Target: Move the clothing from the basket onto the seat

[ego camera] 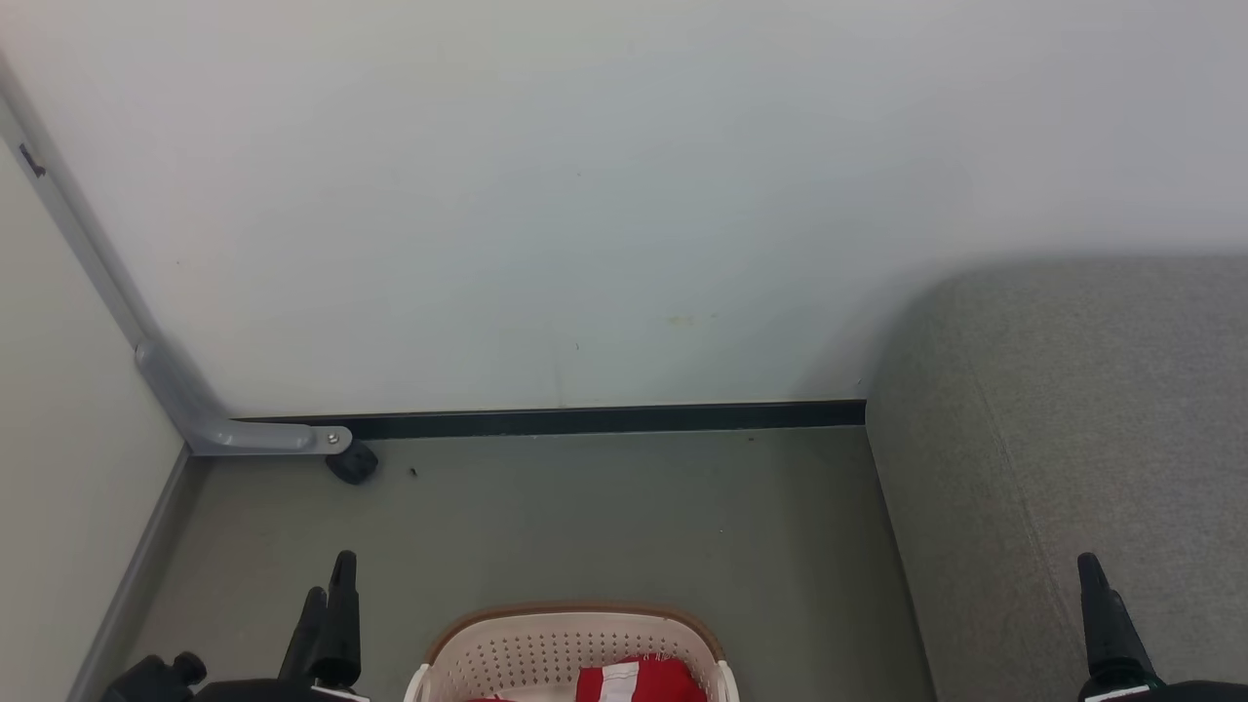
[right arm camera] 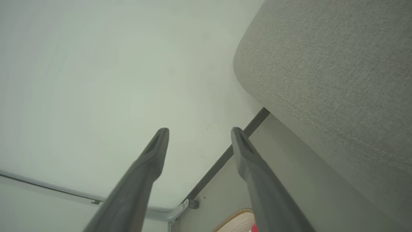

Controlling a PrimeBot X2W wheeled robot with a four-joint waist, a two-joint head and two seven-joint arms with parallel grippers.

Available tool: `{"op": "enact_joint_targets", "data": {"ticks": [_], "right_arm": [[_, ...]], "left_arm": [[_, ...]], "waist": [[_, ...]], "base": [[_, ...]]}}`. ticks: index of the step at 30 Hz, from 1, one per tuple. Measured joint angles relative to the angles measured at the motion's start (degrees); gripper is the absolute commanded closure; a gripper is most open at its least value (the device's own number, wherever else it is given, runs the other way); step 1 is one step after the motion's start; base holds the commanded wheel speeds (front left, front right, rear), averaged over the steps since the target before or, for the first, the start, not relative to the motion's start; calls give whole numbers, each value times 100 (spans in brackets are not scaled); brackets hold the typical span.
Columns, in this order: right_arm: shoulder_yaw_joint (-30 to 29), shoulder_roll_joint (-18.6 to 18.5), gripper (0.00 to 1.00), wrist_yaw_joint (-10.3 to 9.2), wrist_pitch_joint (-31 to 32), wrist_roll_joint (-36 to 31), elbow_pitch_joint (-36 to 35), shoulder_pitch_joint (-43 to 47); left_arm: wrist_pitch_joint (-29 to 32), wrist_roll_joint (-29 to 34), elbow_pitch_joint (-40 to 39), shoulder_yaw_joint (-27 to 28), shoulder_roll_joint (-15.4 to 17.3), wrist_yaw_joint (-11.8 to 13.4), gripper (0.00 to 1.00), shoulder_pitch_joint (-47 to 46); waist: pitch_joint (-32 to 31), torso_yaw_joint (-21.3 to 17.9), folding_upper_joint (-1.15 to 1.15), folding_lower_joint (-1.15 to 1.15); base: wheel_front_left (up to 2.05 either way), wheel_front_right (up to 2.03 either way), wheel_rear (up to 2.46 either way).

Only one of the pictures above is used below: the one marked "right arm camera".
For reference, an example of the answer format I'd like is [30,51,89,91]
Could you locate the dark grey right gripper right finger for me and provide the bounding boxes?
[231,127,316,232]

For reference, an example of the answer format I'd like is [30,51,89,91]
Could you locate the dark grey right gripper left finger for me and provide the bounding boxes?
[83,128,170,232]

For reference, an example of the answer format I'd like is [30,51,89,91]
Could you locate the grey fabric sofa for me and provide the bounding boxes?
[233,0,412,227]

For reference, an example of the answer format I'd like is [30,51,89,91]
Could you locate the black baseboard strip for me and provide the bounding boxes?
[183,107,270,203]

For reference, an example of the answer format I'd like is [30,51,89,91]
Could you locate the grey metal frame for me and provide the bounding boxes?
[0,170,190,232]

